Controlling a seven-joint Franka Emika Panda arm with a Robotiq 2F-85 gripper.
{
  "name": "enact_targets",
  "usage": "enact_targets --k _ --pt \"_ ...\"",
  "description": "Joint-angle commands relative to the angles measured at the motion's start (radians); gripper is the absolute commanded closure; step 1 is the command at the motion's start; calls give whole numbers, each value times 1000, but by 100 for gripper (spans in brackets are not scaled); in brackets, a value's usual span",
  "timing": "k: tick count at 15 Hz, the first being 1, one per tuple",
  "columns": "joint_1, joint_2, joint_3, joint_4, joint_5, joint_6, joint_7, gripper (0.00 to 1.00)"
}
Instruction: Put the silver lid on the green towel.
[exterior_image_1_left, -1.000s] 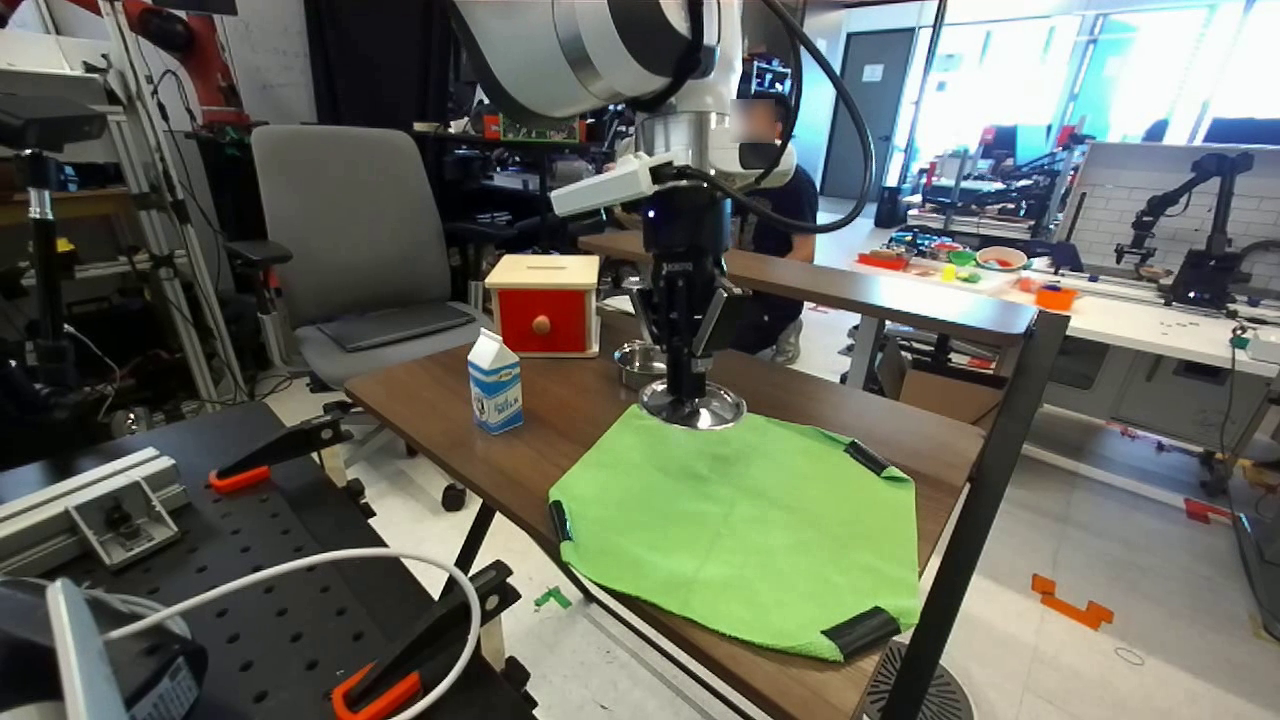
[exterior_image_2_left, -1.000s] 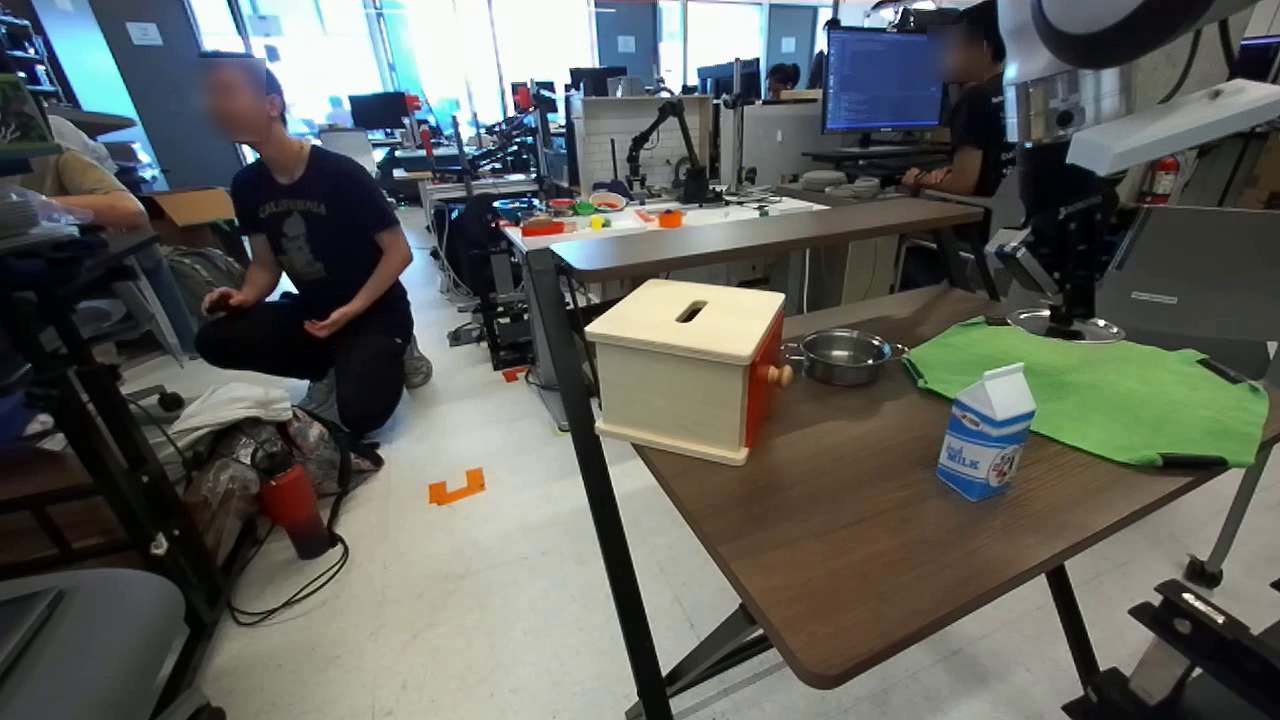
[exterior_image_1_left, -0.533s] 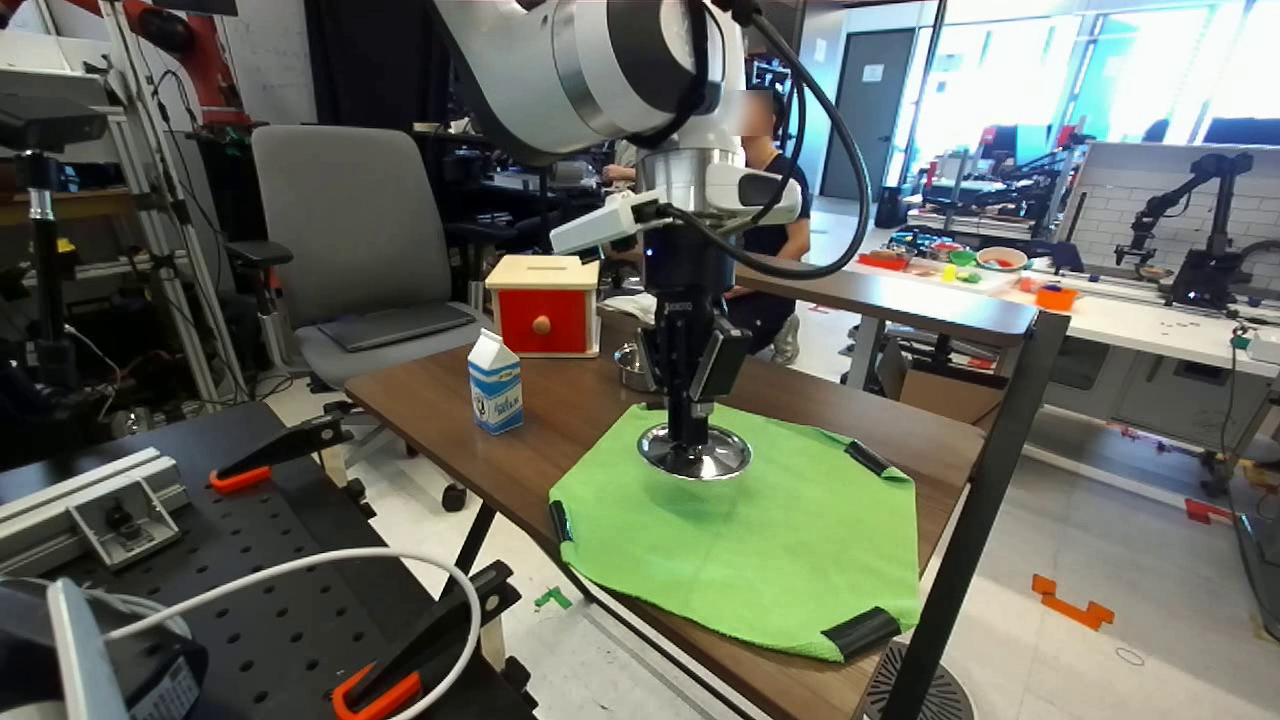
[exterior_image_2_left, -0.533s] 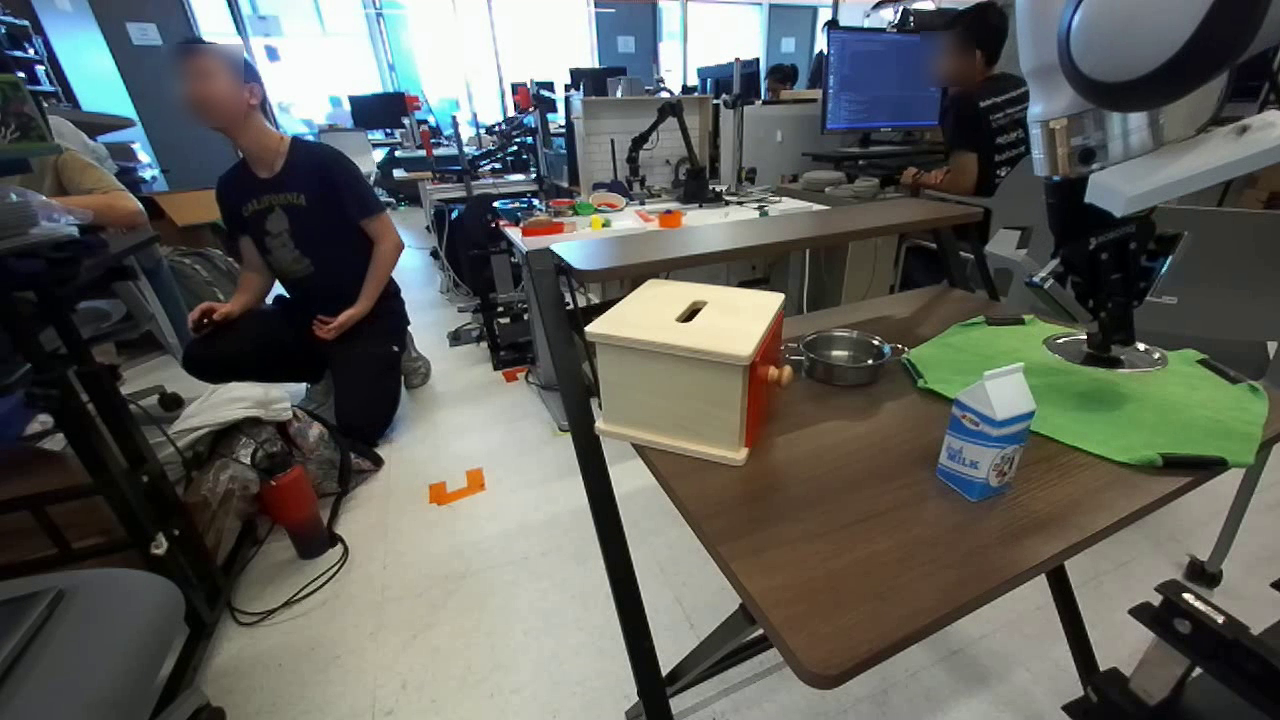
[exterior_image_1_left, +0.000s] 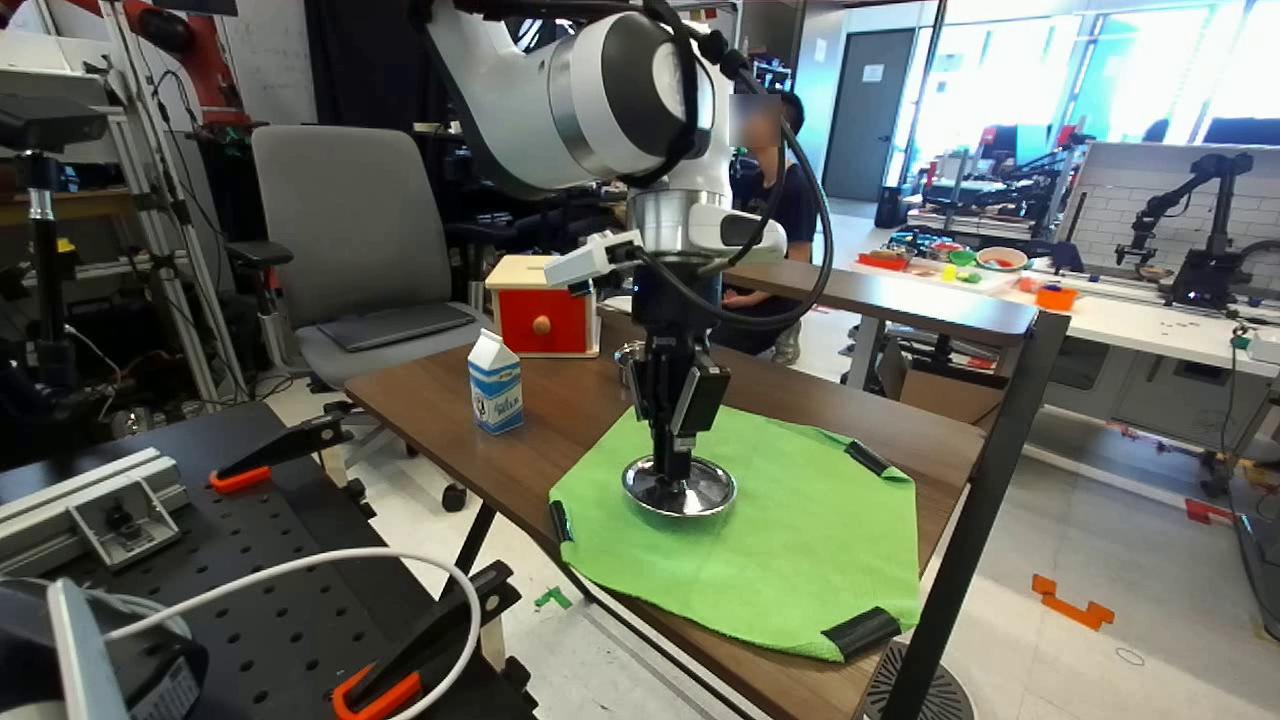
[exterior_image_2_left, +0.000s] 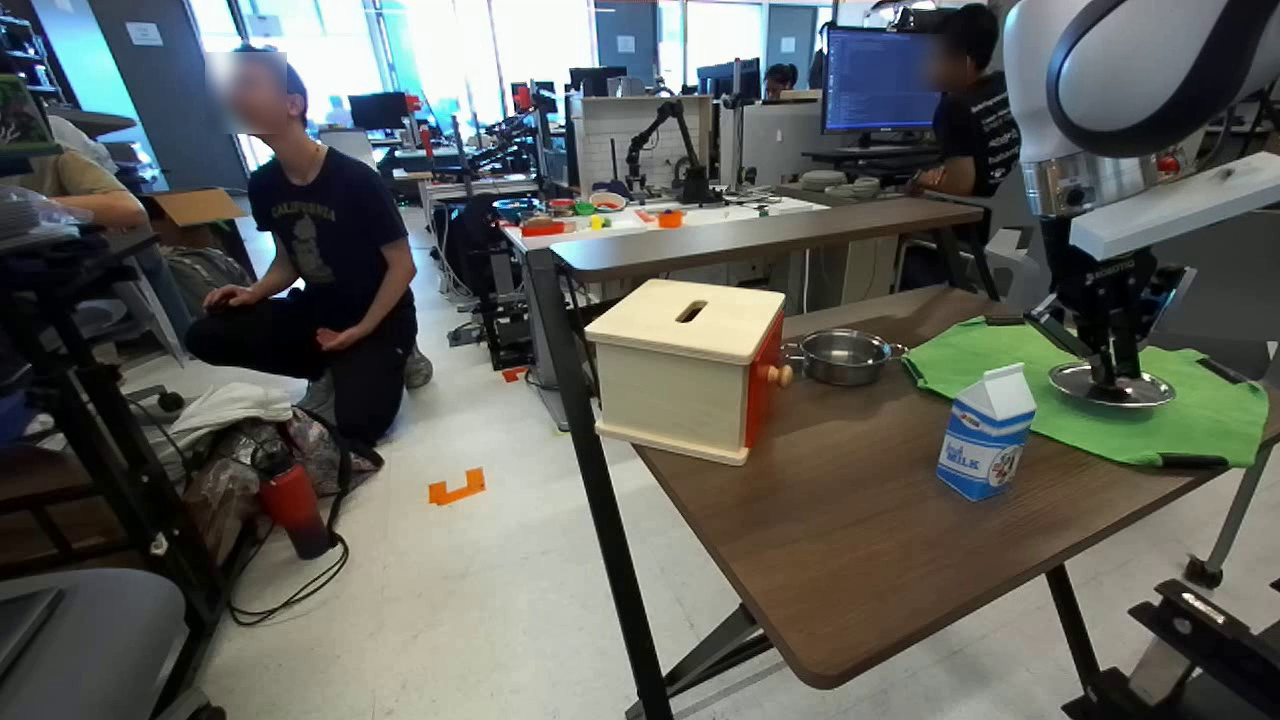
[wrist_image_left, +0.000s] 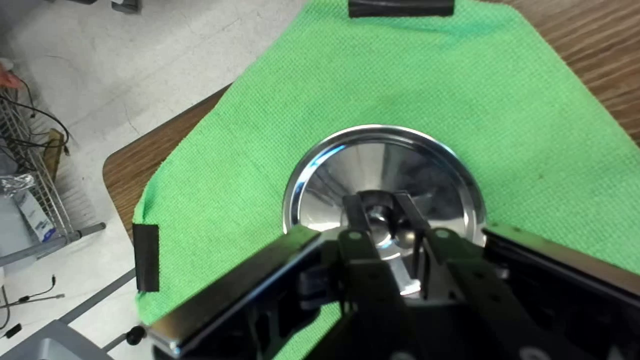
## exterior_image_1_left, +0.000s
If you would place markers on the grey door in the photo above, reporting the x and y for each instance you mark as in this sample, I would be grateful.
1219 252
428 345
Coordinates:
864 114

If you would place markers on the green towel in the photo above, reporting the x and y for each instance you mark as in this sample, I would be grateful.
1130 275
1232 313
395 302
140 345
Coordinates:
802 545

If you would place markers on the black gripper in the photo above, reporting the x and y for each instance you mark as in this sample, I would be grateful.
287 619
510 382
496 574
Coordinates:
678 360

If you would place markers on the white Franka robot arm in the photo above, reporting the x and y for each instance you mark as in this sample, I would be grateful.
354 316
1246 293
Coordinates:
585 100

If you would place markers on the grey metal tripod stand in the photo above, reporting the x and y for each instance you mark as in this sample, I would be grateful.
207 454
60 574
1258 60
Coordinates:
160 200

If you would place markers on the red wooden box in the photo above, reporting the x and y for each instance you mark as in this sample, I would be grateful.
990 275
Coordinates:
543 321

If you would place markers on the black background robot arm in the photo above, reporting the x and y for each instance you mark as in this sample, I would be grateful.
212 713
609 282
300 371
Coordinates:
1214 235

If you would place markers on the white blue milk carton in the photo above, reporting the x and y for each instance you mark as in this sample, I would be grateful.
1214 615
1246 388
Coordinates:
496 388

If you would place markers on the person in dark shirt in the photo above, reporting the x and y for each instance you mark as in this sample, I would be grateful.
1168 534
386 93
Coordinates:
795 200

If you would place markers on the large black orange clamp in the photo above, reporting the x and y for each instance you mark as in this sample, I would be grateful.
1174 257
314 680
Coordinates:
400 667

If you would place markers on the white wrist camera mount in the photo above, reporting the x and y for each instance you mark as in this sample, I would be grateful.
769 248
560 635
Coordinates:
595 257

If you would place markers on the red floor tape mark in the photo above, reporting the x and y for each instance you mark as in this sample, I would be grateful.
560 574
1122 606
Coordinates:
1206 513

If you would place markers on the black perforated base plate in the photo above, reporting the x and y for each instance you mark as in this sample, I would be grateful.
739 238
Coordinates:
267 625

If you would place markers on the white grey device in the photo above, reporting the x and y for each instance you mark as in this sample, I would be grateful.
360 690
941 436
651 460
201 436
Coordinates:
75 654

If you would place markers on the aluminium extrusion rail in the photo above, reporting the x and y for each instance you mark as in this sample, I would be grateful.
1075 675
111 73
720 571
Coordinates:
82 501

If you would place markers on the orange floor tape mark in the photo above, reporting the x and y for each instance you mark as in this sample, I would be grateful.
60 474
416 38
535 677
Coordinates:
1068 606

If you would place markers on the brown wooden table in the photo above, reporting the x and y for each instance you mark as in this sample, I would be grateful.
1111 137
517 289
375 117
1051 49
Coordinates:
560 418

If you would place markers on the grey office chair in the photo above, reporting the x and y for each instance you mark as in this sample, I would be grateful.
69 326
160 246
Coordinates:
354 226

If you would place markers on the large black tape strip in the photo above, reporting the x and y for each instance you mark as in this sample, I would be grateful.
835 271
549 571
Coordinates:
861 635

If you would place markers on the round black post base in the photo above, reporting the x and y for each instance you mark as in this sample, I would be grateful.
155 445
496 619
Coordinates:
934 693

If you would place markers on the narrow black tape strip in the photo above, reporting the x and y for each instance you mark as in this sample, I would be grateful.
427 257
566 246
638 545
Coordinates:
872 460

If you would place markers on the black metal post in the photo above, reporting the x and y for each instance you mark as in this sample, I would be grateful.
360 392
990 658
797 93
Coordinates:
987 493

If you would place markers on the white work table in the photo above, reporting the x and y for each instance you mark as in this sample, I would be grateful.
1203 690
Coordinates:
1146 326

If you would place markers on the small black orange clamp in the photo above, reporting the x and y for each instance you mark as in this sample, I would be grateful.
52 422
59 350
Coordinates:
267 460

